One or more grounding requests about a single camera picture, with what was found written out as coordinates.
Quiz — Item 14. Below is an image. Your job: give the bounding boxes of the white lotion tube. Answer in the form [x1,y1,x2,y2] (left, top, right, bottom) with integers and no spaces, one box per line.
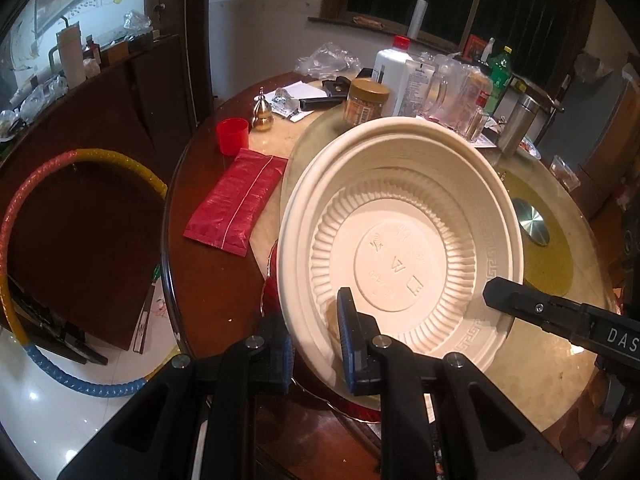
[397,59,436,118]

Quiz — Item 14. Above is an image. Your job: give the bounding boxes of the black rectangular case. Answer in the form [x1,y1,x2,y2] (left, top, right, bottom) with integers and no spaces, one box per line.
[298,95,346,111]

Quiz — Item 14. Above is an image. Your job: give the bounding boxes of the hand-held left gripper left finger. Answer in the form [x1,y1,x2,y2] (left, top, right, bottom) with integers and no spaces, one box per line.
[85,332,296,480]

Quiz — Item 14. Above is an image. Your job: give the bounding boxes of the clear glass pitcher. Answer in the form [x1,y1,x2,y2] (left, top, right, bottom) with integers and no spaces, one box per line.
[425,52,468,121]

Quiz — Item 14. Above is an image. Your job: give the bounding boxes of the small brown box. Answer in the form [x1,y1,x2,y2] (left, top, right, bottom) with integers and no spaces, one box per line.
[100,40,132,67]

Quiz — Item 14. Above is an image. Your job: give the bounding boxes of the large wall mirror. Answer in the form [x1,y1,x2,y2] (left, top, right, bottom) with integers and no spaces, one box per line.
[0,0,151,66]

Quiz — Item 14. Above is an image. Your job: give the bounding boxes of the white liquor bottle red cap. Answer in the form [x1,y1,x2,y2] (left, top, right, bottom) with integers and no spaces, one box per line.
[371,35,416,116]

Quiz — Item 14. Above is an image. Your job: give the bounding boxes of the white tumbler with handle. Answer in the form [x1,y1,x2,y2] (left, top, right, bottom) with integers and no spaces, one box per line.
[50,17,87,88]

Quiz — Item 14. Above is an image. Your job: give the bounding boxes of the multicoloured hula hoop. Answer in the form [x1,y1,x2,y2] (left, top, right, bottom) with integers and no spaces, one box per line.
[0,148,169,399]

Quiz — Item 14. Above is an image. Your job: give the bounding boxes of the red box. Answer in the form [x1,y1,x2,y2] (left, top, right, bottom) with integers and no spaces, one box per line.
[462,35,487,63]

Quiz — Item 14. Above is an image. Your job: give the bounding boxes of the clear plastic container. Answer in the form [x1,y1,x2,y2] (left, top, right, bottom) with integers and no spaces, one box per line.
[550,155,581,192]

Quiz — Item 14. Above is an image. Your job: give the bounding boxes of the clear plastic bag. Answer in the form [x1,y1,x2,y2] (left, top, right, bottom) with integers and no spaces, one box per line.
[122,10,153,36]

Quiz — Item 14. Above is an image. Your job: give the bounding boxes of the dark wooden sideboard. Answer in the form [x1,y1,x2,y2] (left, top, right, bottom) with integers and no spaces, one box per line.
[0,35,198,351]

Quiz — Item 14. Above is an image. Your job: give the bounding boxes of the gold glitter round mat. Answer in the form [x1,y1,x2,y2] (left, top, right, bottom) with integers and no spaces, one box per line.
[500,167,576,298]

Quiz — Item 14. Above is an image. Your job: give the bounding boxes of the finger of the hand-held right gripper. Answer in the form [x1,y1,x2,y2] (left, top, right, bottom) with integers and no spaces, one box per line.
[482,276,598,341]

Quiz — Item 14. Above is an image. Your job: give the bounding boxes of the brown jar gold lid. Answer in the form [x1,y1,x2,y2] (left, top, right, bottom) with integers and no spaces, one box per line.
[343,78,391,126]

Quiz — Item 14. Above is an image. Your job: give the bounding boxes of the dark barred window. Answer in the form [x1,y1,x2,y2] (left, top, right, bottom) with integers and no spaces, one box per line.
[320,0,598,76]

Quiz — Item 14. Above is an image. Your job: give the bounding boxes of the round metal disc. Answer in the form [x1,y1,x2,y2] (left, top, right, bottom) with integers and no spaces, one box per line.
[511,197,551,247]

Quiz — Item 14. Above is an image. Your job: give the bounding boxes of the white paper sheet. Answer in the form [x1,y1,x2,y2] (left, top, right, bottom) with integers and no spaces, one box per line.
[274,80,326,101]

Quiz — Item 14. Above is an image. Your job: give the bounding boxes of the white plastic film roll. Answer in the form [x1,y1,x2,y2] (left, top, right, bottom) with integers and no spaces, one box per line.
[407,0,429,38]

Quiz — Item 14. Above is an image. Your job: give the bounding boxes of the steel thermos flask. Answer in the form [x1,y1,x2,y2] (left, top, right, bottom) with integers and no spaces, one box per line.
[496,94,543,155]

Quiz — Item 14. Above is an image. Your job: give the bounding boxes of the crumpled clear plastic wrap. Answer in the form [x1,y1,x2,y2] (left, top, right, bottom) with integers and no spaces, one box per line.
[295,42,362,77]

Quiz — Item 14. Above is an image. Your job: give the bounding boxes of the small red cup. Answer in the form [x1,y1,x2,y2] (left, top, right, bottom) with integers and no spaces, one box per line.
[216,118,250,156]

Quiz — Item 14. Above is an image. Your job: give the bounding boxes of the green plastic bottle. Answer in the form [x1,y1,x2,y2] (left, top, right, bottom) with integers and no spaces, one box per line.
[487,46,514,116]

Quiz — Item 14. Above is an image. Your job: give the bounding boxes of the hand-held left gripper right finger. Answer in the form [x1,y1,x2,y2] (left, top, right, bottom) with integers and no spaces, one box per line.
[336,287,581,480]

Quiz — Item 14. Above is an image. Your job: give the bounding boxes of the red foil packet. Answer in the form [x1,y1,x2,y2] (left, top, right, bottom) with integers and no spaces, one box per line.
[182,148,289,258]

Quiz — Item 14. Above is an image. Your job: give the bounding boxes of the gold gourd ornament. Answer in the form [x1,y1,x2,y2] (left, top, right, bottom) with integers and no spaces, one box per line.
[250,87,275,132]

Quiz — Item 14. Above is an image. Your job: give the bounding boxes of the small black object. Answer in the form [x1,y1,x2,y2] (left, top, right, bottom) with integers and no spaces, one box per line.
[322,76,353,97]

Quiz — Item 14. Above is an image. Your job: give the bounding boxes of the grey refrigerator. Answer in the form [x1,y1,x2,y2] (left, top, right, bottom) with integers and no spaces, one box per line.
[537,55,640,221]

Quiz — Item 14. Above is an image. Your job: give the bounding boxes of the small clear wrappers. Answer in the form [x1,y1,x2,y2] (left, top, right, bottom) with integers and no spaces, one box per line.
[272,87,301,121]

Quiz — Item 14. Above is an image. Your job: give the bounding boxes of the cream ribbed plastic bowl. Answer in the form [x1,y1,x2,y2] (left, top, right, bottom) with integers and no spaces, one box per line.
[276,116,525,391]

